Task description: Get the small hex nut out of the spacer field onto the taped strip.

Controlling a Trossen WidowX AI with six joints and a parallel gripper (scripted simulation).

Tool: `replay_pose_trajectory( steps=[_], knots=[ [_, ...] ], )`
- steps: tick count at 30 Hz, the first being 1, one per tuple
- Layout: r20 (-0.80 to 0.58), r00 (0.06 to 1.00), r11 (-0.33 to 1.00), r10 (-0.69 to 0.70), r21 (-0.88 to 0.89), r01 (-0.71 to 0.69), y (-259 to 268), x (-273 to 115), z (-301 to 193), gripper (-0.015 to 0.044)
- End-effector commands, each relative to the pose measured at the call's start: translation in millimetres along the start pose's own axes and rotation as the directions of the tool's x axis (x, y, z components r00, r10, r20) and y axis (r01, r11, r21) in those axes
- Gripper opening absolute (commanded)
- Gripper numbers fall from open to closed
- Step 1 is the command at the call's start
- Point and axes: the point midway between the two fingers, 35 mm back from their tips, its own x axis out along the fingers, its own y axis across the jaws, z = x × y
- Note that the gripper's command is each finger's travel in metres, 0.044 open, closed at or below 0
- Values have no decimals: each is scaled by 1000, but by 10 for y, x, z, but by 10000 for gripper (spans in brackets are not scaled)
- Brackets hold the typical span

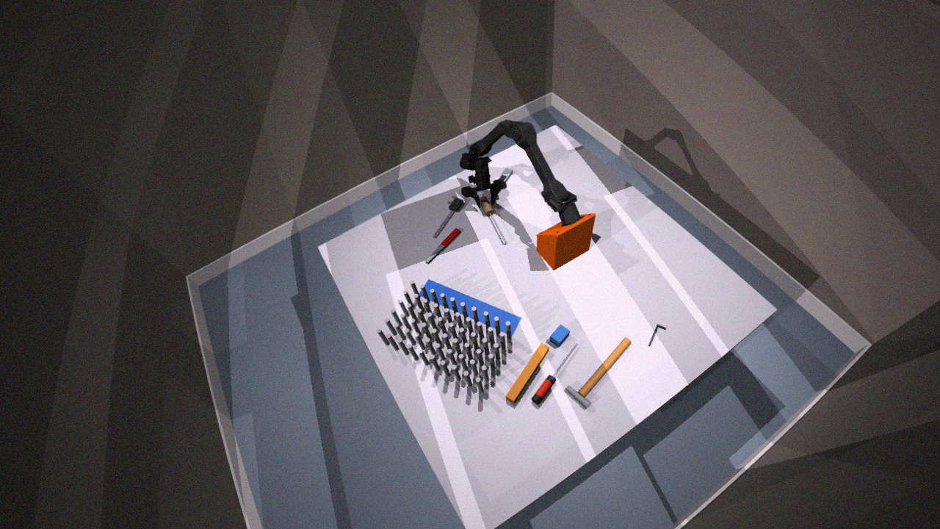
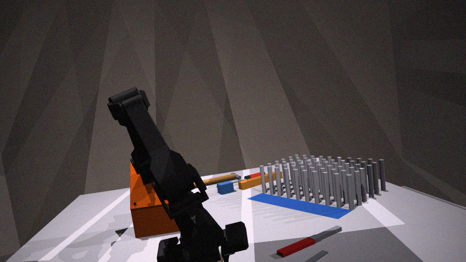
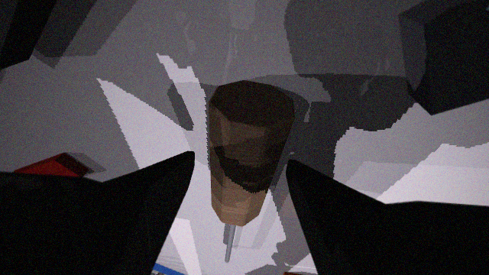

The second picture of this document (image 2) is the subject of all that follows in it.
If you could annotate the orange flat bar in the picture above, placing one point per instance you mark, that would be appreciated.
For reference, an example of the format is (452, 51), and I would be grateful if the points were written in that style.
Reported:
(255, 181)

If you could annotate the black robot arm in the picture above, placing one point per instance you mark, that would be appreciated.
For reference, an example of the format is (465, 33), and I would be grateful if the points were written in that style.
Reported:
(172, 179)

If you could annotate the blue rectangular block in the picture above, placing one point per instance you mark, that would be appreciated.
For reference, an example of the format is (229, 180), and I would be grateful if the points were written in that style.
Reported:
(225, 187)

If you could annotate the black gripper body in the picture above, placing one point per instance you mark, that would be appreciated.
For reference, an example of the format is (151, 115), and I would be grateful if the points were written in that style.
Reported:
(235, 240)

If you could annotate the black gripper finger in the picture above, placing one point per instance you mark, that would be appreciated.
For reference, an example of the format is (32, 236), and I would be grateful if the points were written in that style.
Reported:
(225, 254)

